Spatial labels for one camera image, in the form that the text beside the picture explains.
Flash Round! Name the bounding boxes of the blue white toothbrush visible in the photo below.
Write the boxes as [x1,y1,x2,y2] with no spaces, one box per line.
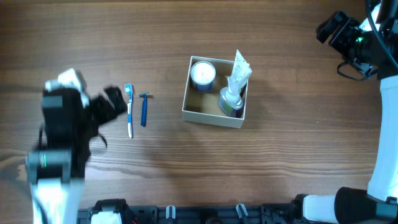
[124,83,134,139]

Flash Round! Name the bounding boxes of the blue disposable razor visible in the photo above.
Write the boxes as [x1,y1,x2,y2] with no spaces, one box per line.
[138,92,149,127]

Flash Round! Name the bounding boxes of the white cosmetic tube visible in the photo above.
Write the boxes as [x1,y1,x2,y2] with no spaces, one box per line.
[231,50,252,88]

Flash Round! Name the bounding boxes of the blue jar white lid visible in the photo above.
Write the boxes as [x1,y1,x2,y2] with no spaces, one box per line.
[190,61,216,92]

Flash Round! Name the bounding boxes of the clear blue spray bottle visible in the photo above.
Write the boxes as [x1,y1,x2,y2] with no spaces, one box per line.
[218,77,244,118]

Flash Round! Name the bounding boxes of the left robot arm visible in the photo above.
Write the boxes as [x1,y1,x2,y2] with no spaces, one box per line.
[25,86,127,223]

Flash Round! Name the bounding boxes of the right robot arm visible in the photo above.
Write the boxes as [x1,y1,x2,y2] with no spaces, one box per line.
[288,0,397,223]

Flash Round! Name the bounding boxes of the white cardboard box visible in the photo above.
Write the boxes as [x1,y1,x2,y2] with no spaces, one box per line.
[182,56,246,128]

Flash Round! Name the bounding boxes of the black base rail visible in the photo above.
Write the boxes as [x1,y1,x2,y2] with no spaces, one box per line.
[77,203,299,224]

